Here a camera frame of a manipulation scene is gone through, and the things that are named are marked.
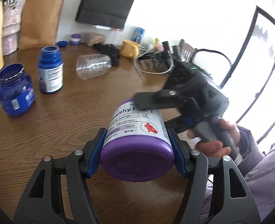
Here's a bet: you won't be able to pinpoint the clear glass with blue pack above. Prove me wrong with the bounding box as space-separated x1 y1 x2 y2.
131 27 145 44

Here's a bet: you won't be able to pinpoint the wide blue jar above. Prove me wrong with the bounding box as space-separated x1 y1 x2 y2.
0 63 35 116

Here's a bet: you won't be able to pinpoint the pink textured vase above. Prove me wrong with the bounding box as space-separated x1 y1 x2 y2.
2 2 23 56

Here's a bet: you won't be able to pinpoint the blue bottle cap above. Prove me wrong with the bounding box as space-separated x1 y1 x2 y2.
57 41 68 48

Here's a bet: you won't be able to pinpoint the wooden chair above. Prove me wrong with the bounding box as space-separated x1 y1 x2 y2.
179 39 198 63

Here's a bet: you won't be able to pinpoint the clear water bottle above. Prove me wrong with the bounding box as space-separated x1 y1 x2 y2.
105 28 124 47

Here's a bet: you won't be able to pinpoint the glass jar with grains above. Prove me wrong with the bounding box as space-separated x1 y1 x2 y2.
85 32 106 47

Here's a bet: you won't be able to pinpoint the white cables bundle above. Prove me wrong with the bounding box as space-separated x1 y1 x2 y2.
133 46 176 75

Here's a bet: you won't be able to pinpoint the black gloves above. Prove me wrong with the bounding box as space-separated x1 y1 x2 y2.
93 43 121 66

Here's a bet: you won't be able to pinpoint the purple supplement bottle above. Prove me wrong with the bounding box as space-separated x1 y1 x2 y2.
100 100 174 182

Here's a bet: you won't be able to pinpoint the clear plastic cup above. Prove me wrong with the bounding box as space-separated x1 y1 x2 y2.
76 54 112 80

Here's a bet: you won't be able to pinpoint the tall blue pill bottle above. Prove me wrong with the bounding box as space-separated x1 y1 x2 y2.
38 46 63 94

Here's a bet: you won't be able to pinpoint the brown paper bag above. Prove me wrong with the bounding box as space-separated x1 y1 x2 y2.
19 0 64 50

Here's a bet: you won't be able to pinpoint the person's purple clothing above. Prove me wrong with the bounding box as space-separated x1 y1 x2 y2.
199 124 275 222

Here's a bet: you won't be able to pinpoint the yellow mug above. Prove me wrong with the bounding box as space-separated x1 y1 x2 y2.
120 39 140 59

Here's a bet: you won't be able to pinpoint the person's right hand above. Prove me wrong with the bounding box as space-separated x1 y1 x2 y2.
195 119 241 158

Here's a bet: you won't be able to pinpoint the black paper bag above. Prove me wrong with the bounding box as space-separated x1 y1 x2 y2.
75 0 134 29

